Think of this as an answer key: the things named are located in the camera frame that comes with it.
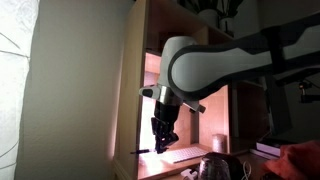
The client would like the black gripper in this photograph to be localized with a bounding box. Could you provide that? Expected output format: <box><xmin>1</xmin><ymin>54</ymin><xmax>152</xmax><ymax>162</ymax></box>
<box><xmin>150</xmin><ymin>100</ymin><xmax>183</xmax><ymax>155</ymax></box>

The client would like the black pen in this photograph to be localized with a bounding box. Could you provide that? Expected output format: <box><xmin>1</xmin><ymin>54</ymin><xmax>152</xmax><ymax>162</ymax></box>
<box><xmin>129</xmin><ymin>148</ymin><xmax>158</xmax><ymax>155</ymax></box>

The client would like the orange terry towel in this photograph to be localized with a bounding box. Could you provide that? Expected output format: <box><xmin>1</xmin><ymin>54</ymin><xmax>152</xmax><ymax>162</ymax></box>
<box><xmin>261</xmin><ymin>139</ymin><xmax>320</xmax><ymax>180</ymax></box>

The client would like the clear glass jar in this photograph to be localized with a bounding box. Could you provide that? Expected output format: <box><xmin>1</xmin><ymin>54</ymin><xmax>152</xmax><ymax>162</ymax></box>
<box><xmin>197</xmin><ymin>155</ymin><xmax>233</xmax><ymax>180</ymax></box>

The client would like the white keyboard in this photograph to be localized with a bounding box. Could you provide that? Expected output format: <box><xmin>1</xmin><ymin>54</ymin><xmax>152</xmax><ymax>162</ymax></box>
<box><xmin>160</xmin><ymin>146</ymin><xmax>209</xmax><ymax>165</ymax></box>

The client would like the white adapter dongle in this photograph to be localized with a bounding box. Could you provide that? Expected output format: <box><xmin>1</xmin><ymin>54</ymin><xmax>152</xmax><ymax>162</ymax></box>
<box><xmin>180</xmin><ymin>168</ymin><xmax>202</xmax><ymax>180</ymax></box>

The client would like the wooden shelf unit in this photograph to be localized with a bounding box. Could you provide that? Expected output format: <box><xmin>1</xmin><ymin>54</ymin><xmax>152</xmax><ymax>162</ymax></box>
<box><xmin>111</xmin><ymin>0</ymin><xmax>268</xmax><ymax>180</ymax></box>

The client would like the pink-edged book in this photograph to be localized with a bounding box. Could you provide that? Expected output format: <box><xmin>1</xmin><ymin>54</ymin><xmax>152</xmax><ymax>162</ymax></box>
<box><xmin>255</xmin><ymin>141</ymin><xmax>283</xmax><ymax>158</ymax></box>

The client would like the white plant pot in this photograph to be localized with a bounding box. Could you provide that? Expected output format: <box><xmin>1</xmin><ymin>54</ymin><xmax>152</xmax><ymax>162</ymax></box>
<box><xmin>197</xmin><ymin>8</ymin><xmax>220</xmax><ymax>29</ymax></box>
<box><xmin>219</xmin><ymin>16</ymin><xmax>235</xmax><ymax>34</ymax></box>

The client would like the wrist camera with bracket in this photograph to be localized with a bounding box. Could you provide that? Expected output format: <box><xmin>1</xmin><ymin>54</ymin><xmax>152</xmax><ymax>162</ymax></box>
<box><xmin>138</xmin><ymin>84</ymin><xmax>207</xmax><ymax>115</ymax></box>

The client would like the white cord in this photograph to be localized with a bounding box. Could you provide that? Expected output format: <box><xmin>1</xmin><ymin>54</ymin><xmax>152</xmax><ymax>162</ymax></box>
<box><xmin>241</xmin><ymin>161</ymin><xmax>253</xmax><ymax>180</ymax></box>

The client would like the black camera stand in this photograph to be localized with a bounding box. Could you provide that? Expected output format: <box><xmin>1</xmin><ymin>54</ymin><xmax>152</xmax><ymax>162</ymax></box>
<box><xmin>275</xmin><ymin>68</ymin><xmax>320</xmax><ymax>105</ymax></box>

